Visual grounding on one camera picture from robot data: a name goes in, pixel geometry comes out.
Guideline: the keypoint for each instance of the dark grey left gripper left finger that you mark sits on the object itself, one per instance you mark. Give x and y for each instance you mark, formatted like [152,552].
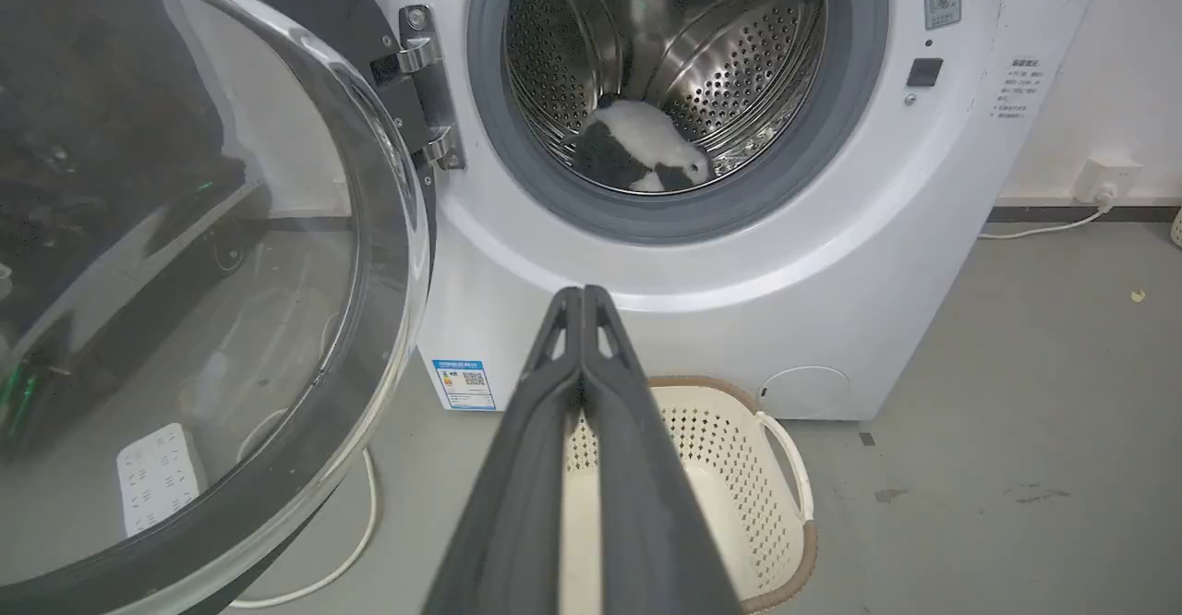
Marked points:
[517,504]

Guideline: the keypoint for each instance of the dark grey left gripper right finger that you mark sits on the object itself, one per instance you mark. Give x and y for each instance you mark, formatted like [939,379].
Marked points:
[646,504]

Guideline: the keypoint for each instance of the white front-load washing machine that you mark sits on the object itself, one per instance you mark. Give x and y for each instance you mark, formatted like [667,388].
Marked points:
[831,255]

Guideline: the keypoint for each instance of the glass washing machine door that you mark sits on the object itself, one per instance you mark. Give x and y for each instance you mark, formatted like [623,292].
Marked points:
[185,273]

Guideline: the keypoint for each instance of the chrome door hinge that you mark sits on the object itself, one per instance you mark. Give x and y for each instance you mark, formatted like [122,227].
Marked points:
[428,89]

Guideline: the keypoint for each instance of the cream perforated laundry basket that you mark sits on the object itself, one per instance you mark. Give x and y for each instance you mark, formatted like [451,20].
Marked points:
[729,486]

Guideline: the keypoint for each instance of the black and white plush toy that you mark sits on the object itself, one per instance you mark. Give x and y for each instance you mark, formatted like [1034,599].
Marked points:
[642,146]

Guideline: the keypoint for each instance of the white power strip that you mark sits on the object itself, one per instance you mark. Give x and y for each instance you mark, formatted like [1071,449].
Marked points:
[159,478]

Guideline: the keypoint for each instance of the white wall socket plug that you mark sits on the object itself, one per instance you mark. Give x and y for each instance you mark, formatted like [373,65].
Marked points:
[1104,181]

